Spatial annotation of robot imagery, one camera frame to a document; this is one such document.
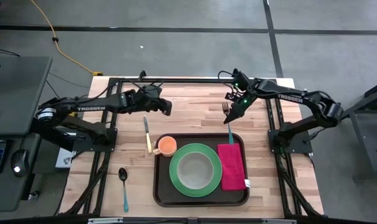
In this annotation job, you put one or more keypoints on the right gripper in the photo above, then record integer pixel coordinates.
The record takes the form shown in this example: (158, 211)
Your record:
(243, 99)

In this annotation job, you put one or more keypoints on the brown plastic tray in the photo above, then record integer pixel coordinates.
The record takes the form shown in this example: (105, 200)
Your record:
(166, 193)

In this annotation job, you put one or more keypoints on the black caster wheel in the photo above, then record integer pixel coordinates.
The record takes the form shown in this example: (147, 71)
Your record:
(34, 195)

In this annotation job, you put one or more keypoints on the white bowl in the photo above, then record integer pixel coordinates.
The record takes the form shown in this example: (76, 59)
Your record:
(194, 170)

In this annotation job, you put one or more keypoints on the red cloth napkin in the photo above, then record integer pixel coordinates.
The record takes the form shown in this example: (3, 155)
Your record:
(232, 168)

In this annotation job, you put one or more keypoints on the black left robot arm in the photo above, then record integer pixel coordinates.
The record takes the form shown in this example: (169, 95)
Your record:
(89, 107)

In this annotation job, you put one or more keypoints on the black computer mouse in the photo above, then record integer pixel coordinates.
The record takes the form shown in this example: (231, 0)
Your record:
(19, 163)

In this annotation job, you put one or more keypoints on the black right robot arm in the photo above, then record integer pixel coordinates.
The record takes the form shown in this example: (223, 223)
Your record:
(300, 98)

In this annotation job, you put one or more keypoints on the silver aluminium mount bar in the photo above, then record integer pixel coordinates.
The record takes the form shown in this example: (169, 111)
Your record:
(104, 221)

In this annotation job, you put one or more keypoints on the black clamp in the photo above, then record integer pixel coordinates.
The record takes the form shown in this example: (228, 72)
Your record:
(142, 74)

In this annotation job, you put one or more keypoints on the green plate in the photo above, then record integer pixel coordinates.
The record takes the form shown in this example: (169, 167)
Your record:
(174, 169)

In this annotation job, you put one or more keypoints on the orange mug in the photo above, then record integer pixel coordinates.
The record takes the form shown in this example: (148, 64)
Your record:
(167, 146)

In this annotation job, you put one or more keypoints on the grey desk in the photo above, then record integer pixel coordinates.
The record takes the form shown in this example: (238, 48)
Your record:
(17, 93)

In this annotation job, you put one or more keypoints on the black metal stand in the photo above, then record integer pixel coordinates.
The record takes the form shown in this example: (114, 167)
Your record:
(362, 124)

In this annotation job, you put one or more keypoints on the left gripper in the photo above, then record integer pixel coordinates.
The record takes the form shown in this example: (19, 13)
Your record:
(148, 99)

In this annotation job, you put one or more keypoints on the white printed box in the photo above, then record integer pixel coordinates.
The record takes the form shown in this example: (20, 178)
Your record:
(63, 158)

